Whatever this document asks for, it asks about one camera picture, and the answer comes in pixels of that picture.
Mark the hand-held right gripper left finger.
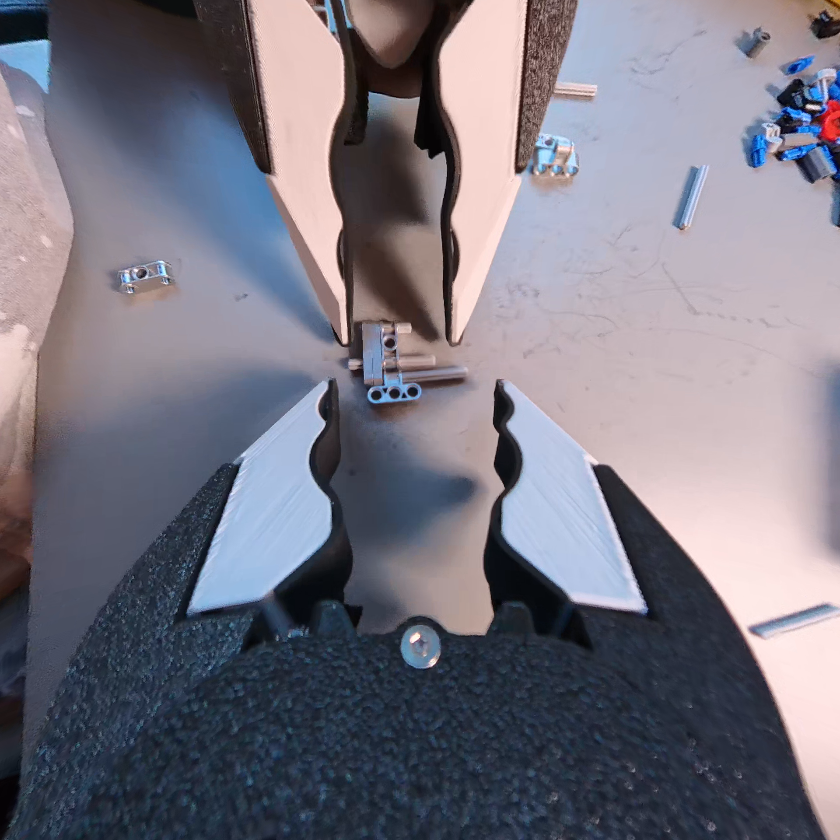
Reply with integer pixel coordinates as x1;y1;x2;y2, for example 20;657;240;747
188;378;355;624

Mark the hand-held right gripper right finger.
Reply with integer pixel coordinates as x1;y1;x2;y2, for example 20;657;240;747
483;378;649;624

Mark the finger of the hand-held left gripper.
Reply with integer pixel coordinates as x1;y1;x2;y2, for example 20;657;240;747
414;0;530;346
247;0;371;346

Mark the grey brick beam assembly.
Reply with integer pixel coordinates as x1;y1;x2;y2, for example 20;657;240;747
346;319;469;405

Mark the grey desk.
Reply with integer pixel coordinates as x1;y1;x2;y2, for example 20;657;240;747
24;0;840;840

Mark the grey double-loop brick connector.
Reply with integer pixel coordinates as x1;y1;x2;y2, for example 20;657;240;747
529;134;580;179

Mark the small silver brick connector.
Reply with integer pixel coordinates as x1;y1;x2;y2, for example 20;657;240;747
113;260;174;294

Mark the thin grey axle rod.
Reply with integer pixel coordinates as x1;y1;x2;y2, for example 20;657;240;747
749;603;840;640
674;163;711;232

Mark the pile of blue brick pieces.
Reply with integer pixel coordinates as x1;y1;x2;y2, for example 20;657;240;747
746;50;840;185

